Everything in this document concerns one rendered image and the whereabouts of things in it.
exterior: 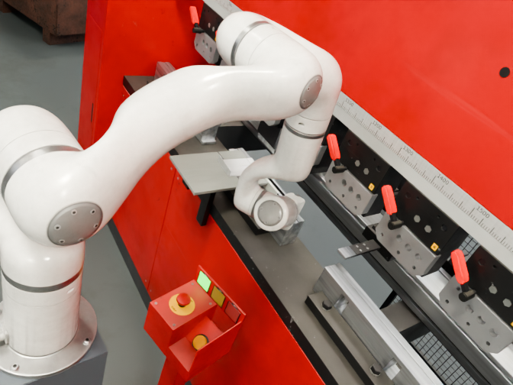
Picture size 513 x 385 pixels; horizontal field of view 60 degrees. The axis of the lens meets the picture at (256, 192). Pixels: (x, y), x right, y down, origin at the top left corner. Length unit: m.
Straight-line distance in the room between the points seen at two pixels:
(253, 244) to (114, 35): 1.09
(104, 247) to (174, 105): 1.86
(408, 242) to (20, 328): 0.77
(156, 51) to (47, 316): 1.50
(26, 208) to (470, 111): 0.76
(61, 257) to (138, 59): 1.48
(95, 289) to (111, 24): 1.19
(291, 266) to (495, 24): 0.82
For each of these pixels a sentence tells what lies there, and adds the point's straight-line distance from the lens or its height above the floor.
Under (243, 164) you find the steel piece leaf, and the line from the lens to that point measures 1.45.
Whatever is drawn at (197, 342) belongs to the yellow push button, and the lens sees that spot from 1.29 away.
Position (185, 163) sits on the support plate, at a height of 1.00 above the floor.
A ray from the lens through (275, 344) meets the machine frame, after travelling 1.33.
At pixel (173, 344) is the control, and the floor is 0.70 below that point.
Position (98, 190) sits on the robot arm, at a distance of 0.59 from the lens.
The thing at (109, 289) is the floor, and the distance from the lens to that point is 2.29.
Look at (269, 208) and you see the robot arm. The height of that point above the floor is 1.16.
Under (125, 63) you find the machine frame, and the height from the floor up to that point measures 0.93.
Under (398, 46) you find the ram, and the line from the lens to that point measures 1.04.
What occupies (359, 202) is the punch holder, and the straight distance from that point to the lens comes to 1.11.
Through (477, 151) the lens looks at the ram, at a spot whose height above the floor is 1.48.
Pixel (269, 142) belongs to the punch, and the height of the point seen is 1.11.
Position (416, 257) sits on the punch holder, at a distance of 1.04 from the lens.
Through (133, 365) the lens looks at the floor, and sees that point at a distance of 2.07.
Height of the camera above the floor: 1.78
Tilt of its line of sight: 35 degrees down
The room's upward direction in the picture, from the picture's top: 21 degrees clockwise
